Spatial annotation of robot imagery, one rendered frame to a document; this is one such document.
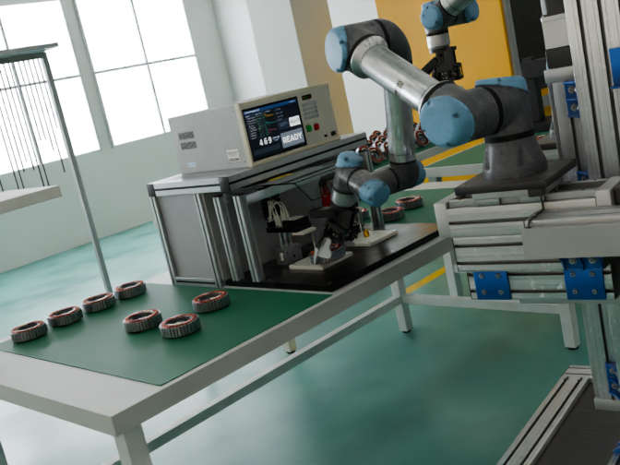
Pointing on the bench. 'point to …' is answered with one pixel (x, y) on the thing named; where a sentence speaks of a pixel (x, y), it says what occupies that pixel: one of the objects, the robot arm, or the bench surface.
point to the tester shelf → (221, 182)
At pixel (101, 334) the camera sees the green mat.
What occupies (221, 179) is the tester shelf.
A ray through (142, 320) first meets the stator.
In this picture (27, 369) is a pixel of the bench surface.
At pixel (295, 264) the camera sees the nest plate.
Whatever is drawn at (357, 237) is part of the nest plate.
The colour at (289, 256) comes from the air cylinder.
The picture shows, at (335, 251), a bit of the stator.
